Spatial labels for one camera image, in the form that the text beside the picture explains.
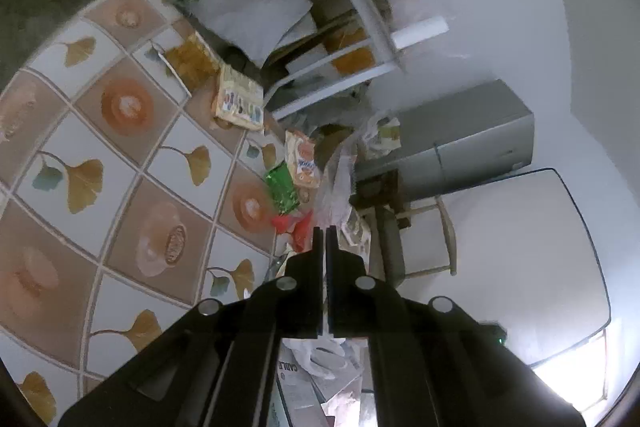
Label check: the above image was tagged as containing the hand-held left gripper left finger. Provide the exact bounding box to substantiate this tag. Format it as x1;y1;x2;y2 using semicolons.
57;227;324;427

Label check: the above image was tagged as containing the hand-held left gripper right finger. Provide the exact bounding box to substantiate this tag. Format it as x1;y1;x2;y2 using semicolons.
327;227;587;427

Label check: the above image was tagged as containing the red snack wrapper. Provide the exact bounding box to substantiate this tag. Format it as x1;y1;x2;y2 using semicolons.
271;211;315;254

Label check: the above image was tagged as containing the wooden chair with dark seat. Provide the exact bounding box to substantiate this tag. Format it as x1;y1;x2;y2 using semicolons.
350;196;458;280

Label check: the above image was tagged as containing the white door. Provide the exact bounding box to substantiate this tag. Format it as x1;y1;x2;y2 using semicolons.
440;167;614;370

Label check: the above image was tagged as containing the clear plastic bag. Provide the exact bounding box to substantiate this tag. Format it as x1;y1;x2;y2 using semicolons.
319;136;362;229

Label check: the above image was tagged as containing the small green snack packet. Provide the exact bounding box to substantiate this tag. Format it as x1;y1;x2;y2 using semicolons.
264;161;302;214

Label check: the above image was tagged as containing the white plastic bag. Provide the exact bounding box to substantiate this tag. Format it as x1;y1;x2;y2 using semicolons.
294;336;352;381
361;113;404;160

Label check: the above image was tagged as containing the orange snack packet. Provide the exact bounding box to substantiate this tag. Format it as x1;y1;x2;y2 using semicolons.
284;129;322;190
214;64;265;131

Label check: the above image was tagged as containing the printed cardboard box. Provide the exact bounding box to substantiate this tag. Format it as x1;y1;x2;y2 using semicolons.
274;346;322;427

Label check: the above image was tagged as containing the grey refrigerator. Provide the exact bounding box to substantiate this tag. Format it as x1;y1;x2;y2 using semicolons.
377;79;535;204

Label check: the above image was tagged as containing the patterned tablecloth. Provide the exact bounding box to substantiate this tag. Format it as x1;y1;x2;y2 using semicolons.
0;0;301;427

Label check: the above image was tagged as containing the orange plastic bag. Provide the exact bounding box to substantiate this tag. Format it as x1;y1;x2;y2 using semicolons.
324;28;375;74

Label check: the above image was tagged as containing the brown snack packet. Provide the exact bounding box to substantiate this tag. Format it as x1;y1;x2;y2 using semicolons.
164;32;222;88

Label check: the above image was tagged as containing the white pillow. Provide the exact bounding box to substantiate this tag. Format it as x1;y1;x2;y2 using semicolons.
192;0;314;68

